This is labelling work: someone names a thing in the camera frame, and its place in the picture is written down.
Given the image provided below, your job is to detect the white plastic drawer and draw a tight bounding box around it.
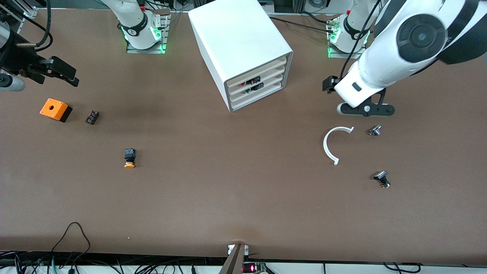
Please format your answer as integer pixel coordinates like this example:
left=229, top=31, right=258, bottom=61
left=228, top=65, right=286, bottom=96
left=229, top=73, right=286, bottom=103
left=231, top=81, right=286, bottom=110
left=228, top=56, right=286, bottom=89

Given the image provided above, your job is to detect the yellow mushroom push button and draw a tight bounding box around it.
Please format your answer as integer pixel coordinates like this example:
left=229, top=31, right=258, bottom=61
left=124, top=148, right=137, bottom=169

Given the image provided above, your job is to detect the black square white-capped push button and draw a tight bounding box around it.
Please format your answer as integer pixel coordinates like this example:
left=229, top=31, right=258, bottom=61
left=373, top=171, right=391, bottom=189

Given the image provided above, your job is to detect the white drawer cabinet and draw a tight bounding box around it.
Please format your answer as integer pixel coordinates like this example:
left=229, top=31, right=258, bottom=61
left=188, top=0, right=294, bottom=113

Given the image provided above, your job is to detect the orange box with hole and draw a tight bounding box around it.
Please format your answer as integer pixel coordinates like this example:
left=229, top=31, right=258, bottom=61
left=40, top=98, right=73, bottom=123

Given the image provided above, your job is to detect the device with red display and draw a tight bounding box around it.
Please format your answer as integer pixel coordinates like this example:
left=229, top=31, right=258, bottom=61
left=242, top=262, right=267, bottom=274

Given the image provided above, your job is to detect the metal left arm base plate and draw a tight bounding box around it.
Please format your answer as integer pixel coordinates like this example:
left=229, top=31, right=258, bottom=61
left=326, top=17, right=369, bottom=59

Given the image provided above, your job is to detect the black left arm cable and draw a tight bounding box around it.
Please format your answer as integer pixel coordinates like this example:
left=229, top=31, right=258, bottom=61
left=341, top=0, right=381, bottom=78

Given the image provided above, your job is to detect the white semicircular plastic bracket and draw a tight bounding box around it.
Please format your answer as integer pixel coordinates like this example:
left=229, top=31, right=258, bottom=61
left=323, top=126, right=355, bottom=166

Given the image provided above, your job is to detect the thin black table cable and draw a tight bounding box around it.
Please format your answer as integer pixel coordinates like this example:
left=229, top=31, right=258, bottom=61
left=268, top=11, right=335, bottom=35

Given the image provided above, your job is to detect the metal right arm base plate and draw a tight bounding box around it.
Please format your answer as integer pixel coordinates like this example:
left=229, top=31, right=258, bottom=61
left=126, top=10, right=170, bottom=54

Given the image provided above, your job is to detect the looped black cable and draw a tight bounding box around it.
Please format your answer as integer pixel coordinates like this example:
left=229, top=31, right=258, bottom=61
left=49, top=222, right=92, bottom=263

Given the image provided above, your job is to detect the black floor cable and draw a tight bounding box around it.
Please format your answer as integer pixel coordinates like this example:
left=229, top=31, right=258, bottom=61
left=382, top=263, right=423, bottom=274

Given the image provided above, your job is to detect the brown wedge post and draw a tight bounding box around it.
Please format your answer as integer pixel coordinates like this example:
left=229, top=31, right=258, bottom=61
left=218, top=244, right=247, bottom=274

